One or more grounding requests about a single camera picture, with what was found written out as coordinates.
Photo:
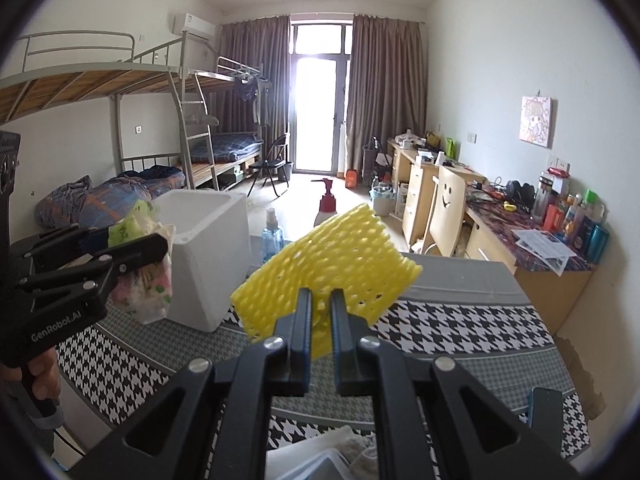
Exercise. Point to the teal bottle on desk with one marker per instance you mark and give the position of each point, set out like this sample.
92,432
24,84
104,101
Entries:
597,243

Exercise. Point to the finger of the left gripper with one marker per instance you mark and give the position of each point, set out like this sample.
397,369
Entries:
97,273
50,250

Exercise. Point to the glass balcony door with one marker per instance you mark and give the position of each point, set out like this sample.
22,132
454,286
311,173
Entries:
320,53

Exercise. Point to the left brown curtain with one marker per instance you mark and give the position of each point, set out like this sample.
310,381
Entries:
258,98

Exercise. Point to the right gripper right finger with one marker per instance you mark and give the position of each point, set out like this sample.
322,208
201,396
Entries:
433,419

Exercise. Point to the person's left hand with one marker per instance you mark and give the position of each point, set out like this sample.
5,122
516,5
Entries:
47,378

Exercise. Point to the wooden desk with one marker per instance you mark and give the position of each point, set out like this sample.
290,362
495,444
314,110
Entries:
492,238

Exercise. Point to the white air conditioner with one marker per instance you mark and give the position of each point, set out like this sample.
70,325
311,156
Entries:
187,22

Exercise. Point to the black folding chair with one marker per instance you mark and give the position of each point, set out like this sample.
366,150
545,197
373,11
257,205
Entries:
269,166

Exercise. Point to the brown curtain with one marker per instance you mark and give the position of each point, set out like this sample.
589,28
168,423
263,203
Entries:
258,98
387,84

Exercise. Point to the metal bunk bed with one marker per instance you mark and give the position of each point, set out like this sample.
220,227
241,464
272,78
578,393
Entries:
160,99

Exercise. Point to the orange container on floor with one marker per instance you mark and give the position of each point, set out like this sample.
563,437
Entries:
351,179

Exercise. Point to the white bottle red pump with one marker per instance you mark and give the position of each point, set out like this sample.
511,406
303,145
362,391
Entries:
327,205

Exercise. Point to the right brown curtain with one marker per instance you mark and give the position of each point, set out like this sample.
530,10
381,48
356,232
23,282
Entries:
387,84

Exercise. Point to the plastic bag of tissues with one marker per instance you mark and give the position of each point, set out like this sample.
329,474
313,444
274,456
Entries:
146,292

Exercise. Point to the wooden smiley face chair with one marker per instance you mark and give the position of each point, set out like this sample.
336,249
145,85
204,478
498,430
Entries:
444,231

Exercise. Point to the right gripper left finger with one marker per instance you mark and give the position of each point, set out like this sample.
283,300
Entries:
210,420

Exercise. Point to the blue plaid quilt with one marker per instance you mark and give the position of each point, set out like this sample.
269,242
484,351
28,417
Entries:
86,204

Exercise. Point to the paper sheets on desk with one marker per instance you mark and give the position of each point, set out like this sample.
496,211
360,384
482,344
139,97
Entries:
539,251

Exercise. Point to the white styrofoam box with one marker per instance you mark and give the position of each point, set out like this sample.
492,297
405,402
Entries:
210,255

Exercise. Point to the blue spray bottle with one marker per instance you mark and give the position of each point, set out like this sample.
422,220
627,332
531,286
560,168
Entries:
272,236

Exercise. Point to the white bucket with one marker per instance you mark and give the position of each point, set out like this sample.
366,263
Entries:
383,199

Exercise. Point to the yellow foam net sleeve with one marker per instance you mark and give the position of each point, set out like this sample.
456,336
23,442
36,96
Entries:
351,252

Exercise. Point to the cartoon wall picture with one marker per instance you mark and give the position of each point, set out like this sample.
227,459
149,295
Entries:
535,120

